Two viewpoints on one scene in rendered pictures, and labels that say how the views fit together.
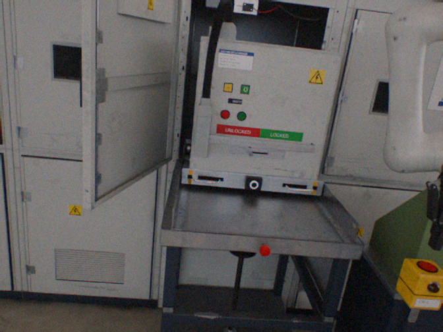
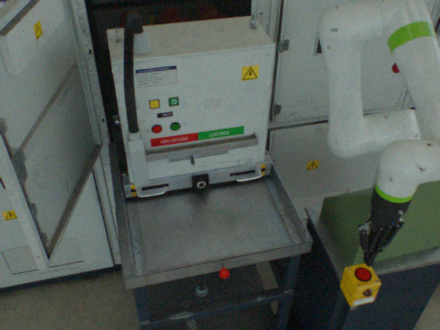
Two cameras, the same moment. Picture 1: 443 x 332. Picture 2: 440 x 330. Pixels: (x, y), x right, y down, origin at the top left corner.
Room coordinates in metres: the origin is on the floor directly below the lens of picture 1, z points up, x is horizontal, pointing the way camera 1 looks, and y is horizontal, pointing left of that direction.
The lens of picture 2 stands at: (0.09, 0.01, 2.05)
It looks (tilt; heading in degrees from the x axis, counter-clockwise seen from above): 41 degrees down; 350
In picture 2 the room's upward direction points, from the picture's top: 1 degrees clockwise
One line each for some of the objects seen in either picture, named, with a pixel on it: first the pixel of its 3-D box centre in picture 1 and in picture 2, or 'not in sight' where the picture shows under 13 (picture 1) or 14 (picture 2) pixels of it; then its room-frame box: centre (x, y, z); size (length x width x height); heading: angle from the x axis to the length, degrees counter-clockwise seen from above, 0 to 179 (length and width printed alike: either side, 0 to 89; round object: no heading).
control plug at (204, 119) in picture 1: (202, 130); (137, 157); (1.23, 0.08, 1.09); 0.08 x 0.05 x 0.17; 4
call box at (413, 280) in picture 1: (421, 283); (359, 284); (0.82, -0.55, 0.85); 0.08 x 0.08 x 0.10; 5
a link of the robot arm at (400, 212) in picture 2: not in sight; (390, 196); (0.83, -0.55, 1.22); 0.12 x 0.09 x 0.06; 5
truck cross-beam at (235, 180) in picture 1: (252, 180); (198, 175); (1.33, -0.12, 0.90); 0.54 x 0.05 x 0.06; 94
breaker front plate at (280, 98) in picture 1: (262, 116); (198, 121); (1.32, -0.13, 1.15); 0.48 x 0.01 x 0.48; 94
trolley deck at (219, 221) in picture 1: (250, 199); (199, 192); (1.32, -0.12, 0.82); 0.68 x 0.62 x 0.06; 5
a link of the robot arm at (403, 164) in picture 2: not in sight; (404, 167); (0.83, -0.56, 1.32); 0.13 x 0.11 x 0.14; 90
